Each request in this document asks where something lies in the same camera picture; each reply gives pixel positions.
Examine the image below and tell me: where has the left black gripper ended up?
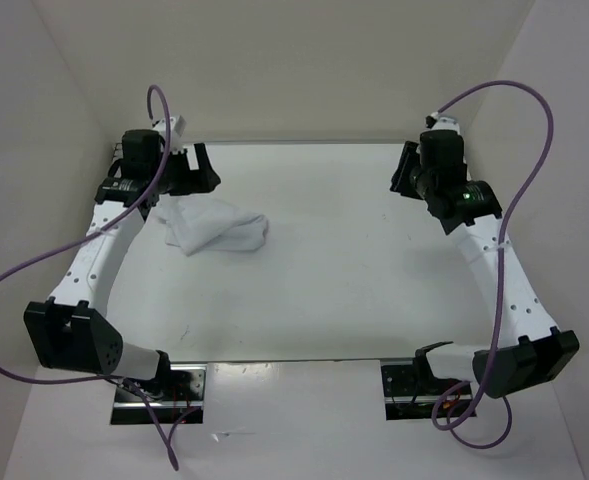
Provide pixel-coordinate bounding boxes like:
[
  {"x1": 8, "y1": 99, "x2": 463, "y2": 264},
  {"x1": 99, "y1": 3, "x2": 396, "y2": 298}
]
[{"x1": 150, "y1": 143, "x2": 221, "y2": 197}]

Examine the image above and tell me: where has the white skirt cloth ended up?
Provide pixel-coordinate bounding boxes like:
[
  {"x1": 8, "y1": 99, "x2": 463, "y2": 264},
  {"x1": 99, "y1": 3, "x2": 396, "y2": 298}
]
[{"x1": 154, "y1": 195, "x2": 269, "y2": 256}]

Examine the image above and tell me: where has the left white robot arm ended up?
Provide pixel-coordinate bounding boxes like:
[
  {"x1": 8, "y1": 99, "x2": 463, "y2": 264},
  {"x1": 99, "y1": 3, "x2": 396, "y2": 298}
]
[{"x1": 23, "y1": 129, "x2": 220, "y2": 400}]

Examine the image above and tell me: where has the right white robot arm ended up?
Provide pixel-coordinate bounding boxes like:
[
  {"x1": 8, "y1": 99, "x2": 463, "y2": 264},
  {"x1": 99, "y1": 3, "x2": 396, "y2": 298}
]
[{"x1": 391, "y1": 129, "x2": 580, "y2": 399}]

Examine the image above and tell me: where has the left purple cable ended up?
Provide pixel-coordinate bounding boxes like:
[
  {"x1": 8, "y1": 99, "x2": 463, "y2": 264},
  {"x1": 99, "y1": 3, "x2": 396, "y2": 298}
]
[{"x1": 0, "y1": 85, "x2": 181, "y2": 472}]

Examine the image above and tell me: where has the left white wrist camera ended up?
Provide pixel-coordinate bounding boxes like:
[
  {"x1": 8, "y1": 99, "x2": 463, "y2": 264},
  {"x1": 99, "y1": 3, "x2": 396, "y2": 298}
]
[{"x1": 152, "y1": 115, "x2": 186, "y2": 150}]

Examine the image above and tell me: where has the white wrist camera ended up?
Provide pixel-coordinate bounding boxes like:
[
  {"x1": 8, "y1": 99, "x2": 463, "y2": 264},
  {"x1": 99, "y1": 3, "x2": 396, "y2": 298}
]
[
  {"x1": 425, "y1": 112, "x2": 461, "y2": 135},
  {"x1": 152, "y1": 115, "x2": 186, "y2": 150}
]

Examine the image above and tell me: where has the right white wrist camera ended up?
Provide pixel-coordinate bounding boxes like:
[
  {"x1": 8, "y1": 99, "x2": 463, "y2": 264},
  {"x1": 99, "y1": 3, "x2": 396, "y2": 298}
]
[{"x1": 425, "y1": 112, "x2": 461, "y2": 135}]

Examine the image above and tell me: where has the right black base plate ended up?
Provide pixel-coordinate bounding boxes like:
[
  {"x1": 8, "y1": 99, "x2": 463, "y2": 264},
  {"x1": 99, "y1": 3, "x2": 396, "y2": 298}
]
[{"x1": 380, "y1": 359, "x2": 459, "y2": 421}]

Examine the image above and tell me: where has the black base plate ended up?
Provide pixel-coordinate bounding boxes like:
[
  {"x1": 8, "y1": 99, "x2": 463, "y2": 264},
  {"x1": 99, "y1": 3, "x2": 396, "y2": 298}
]
[
  {"x1": 380, "y1": 359, "x2": 459, "y2": 421},
  {"x1": 110, "y1": 363, "x2": 207, "y2": 426}
]

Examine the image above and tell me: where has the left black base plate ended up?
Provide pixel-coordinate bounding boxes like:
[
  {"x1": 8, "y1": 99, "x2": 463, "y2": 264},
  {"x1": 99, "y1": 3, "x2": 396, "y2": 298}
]
[{"x1": 110, "y1": 363, "x2": 207, "y2": 426}]

